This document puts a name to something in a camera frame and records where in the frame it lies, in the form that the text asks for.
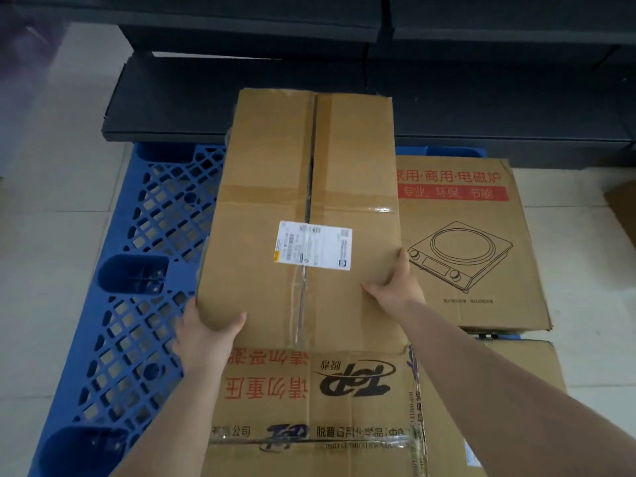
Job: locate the cardboard box with cooker drawing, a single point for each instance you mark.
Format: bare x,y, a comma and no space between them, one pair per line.
477,228

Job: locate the person's right thumb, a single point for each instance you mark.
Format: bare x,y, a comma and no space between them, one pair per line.
376,288

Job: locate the cardboard box, red black print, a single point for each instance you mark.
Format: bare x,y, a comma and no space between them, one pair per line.
318,412

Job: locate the taped cardboard box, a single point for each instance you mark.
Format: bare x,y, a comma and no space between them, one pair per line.
308,183

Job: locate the person's right forearm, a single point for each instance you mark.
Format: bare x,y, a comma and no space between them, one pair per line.
502,382

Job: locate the brown cardboard piece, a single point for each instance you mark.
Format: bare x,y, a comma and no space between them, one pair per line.
623,206

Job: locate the plain brown cardboard box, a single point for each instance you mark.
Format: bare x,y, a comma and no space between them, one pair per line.
449,422

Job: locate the person's left thumb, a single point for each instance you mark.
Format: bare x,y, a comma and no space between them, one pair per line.
231,328

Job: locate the person's left hand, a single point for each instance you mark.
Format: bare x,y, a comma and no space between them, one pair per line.
201,342

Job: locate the blue plastic pallet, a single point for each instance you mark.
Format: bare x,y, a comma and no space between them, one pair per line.
144,302

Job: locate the person's left forearm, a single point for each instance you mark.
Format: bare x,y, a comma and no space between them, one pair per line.
171,417

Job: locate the person's right hand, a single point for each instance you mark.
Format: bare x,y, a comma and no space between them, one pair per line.
402,288

